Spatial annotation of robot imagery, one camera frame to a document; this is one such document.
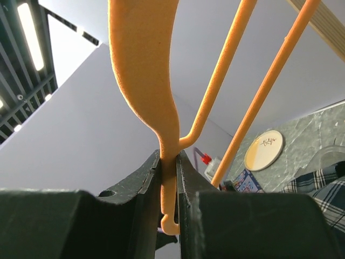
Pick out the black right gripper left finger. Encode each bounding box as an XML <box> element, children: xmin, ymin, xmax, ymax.
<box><xmin>1</xmin><ymin>151</ymin><xmax>161</xmax><ymax>258</ymax></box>

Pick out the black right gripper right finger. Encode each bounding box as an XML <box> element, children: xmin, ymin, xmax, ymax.
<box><xmin>176</xmin><ymin>151</ymin><xmax>342</xmax><ymax>258</ymax></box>

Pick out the navy white plaid skirt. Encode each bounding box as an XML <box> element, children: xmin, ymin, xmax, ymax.
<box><xmin>281</xmin><ymin>161</ymin><xmax>344</xmax><ymax>244</ymax></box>

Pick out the orange plastic hanger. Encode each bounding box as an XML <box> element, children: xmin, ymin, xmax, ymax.
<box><xmin>107</xmin><ymin>0</ymin><xmax>321</xmax><ymax>236</ymax></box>

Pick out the patterned placemat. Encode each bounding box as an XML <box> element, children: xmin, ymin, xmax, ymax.
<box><xmin>219</xmin><ymin>169</ymin><xmax>264</xmax><ymax>193</ymax></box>

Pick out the cream round plate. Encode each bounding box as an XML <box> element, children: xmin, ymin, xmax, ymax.
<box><xmin>244</xmin><ymin>130</ymin><xmax>284</xmax><ymax>172</ymax></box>

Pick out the clear plastic bin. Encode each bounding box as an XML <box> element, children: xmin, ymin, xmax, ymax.
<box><xmin>294</xmin><ymin>145</ymin><xmax>344</xmax><ymax>178</ymax></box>

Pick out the wooden clothes rack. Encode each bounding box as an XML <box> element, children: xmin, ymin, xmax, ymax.
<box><xmin>279</xmin><ymin>1</ymin><xmax>344</xmax><ymax>60</ymax></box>

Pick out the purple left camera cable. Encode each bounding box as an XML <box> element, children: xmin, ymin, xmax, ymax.
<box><xmin>192</xmin><ymin>147</ymin><xmax>205</xmax><ymax>172</ymax></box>

